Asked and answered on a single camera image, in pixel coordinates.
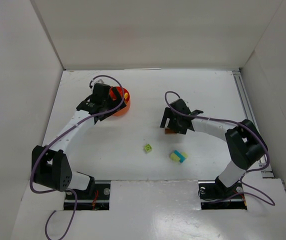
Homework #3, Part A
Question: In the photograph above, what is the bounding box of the brown lego plate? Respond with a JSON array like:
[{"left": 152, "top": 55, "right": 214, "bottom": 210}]
[{"left": 164, "top": 128, "right": 177, "bottom": 135}]

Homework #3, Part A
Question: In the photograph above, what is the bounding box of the yellow curved lego brick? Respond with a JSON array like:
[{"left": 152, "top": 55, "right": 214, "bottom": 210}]
[{"left": 124, "top": 92, "right": 129, "bottom": 100}]

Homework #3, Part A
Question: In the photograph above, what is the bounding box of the lime green lego brick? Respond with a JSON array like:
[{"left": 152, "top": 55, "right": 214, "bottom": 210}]
[{"left": 143, "top": 144, "right": 153, "bottom": 153}]

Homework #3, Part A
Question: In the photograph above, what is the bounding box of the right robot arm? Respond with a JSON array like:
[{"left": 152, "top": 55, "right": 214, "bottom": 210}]
[{"left": 160, "top": 98, "right": 268, "bottom": 200}]

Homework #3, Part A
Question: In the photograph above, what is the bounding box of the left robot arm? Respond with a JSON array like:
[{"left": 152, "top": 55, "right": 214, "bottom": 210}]
[{"left": 30, "top": 82, "right": 129, "bottom": 193}]

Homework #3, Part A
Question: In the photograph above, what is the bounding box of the orange round divided container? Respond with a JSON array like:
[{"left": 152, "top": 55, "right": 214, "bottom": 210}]
[{"left": 109, "top": 86, "right": 131, "bottom": 117}]

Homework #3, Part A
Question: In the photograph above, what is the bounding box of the pale yellow lego brick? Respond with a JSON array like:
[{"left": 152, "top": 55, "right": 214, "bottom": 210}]
[{"left": 169, "top": 151, "right": 189, "bottom": 163}]

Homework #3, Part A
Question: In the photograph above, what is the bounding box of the turquoise lego brick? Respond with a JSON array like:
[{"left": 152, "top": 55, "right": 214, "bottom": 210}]
[{"left": 172, "top": 149, "right": 187, "bottom": 164}]

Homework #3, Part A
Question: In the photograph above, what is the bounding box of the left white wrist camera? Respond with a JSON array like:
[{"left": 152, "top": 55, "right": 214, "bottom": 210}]
[{"left": 90, "top": 79, "right": 105, "bottom": 86}]

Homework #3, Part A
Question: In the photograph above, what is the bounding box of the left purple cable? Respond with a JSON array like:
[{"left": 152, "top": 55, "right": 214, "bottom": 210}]
[{"left": 29, "top": 74, "right": 125, "bottom": 240}]

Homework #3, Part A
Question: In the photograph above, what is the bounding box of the purple cable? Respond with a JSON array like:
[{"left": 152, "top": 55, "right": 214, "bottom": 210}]
[
  {"left": 164, "top": 90, "right": 276, "bottom": 207},
  {"left": 29, "top": 74, "right": 125, "bottom": 240}
]

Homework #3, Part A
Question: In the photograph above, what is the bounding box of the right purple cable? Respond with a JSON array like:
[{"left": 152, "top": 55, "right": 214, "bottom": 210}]
[{"left": 164, "top": 90, "right": 276, "bottom": 207}]

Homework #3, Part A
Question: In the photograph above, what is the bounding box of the aluminium rail right side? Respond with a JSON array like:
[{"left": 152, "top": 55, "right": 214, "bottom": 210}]
[{"left": 232, "top": 70, "right": 275, "bottom": 179}]

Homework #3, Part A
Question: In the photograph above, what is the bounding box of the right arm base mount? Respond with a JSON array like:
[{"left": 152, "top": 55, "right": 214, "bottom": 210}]
[{"left": 197, "top": 180, "right": 247, "bottom": 210}]

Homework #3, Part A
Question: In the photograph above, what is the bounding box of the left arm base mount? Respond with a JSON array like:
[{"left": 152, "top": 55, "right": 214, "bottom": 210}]
[{"left": 74, "top": 180, "right": 111, "bottom": 211}]

